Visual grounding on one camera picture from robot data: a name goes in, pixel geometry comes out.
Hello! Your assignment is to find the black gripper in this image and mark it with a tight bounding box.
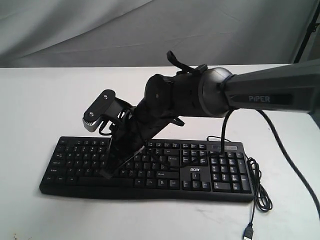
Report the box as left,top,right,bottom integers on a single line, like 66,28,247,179
99,99,185,179

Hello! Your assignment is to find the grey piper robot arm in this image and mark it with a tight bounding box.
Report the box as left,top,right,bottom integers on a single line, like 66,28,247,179
100,60,320,179

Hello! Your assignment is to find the black acer keyboard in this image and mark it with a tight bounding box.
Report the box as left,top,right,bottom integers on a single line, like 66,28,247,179
39,136,254,202

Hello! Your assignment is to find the white backdrop cloth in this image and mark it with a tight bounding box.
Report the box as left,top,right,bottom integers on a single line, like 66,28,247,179
0,0,318,68

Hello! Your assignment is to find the black backdrop stand pole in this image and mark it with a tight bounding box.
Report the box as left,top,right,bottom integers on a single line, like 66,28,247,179
293,0,320,64

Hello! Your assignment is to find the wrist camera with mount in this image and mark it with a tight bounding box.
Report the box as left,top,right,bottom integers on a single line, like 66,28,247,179
82,89,133,136

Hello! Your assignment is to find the black usb cable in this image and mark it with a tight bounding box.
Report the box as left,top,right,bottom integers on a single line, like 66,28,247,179
206,135,274,240

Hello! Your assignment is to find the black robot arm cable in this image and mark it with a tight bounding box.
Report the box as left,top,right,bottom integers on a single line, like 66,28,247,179
172,108,320,221

